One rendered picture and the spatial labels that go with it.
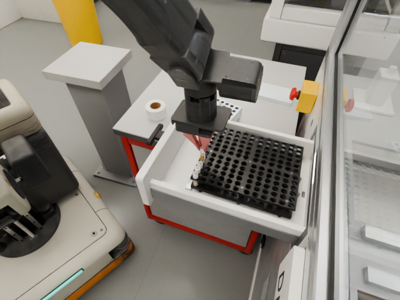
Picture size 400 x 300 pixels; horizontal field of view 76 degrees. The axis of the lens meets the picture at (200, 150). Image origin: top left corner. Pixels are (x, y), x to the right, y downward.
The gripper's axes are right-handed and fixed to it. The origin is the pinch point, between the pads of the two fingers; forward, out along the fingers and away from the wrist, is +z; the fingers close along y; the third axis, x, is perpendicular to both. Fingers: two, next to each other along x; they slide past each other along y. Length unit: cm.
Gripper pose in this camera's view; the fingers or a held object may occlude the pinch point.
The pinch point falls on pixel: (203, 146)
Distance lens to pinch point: 54.3
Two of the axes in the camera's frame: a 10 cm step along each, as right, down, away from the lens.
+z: 0.4, 6.7, 7.4
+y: 9.4, 2.3, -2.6
